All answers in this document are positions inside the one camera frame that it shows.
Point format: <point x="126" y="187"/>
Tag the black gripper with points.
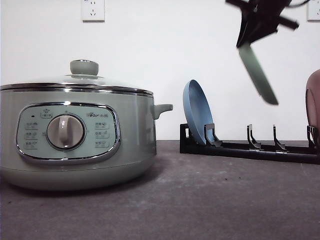
<point x="261" y="18"/>

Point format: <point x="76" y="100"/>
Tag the green plate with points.
<point x="259" y="78"/>

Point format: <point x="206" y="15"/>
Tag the glass steamer lid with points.
<point x="84" y="76"/>

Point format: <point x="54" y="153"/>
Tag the pink plate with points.
<point x="312" y="103"/>

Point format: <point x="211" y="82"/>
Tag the blue plate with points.
<point x="197" y="109"/>

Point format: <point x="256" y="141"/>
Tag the black plate rack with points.
<point x="278" y="151"/>

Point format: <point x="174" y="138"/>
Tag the green electric steamer pot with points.
<point x="76" y="136"/>

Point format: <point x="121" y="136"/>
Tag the white wall socket right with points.
<point x="312" y="12"/>

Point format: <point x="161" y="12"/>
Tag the white wall socket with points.
<point x="93" y="11"/>
<point x="312" y="12"/>

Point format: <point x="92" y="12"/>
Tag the white wall socket left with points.
<point x="93" y="11"/>

